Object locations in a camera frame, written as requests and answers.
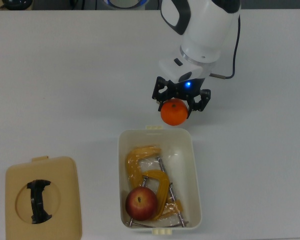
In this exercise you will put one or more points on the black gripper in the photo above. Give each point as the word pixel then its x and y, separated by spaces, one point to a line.
pixel 182 91

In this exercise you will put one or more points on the orange mandarin fruit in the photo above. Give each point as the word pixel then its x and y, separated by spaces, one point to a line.
pixel 174 112

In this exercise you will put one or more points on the red apple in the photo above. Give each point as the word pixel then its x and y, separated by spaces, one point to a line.
pixel 141 203

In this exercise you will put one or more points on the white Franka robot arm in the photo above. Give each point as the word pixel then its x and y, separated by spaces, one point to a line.
pixel 207 27

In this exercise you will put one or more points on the cream plastic container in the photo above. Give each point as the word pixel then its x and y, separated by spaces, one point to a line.
pixel 187 155

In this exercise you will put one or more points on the tan plastic container lid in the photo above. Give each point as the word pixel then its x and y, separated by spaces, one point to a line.
pixel 65 195

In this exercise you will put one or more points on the large orange C-clamp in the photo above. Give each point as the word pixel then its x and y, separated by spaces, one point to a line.
pixel 133 162

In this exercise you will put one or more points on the small orange C-clamp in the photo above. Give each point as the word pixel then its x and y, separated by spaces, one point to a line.
pixel 162 190

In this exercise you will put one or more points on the blue-rimmed round object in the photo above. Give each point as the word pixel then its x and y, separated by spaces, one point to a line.
pixel 127 3

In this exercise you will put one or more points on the dark round background object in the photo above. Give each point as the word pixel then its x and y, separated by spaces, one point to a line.
pixel 16 3

